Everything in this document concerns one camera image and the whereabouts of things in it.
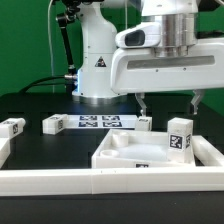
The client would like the black cable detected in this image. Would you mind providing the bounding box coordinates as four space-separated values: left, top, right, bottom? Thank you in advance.
19 77 76 94

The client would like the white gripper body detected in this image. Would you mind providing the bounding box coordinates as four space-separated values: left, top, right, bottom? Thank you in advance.
110 38 224 93

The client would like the white thin cable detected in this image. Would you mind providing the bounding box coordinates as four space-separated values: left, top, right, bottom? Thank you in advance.
47 0 56 94

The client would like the white square table top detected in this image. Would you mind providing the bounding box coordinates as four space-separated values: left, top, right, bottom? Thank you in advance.
91 129 195 168

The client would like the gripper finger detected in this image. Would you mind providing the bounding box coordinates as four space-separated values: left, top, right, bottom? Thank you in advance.
190 89 205 115
135 93 147 117

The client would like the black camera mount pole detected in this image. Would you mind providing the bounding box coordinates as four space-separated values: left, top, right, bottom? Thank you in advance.
56 8 77 80

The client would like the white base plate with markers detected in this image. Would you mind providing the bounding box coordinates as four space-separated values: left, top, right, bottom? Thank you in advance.
67 115 137 129

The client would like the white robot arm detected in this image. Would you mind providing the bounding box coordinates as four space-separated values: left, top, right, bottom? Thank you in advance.
62 0 224 114

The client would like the white U-shaped fence wall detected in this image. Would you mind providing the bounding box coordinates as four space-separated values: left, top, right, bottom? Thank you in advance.
0 135 224 197

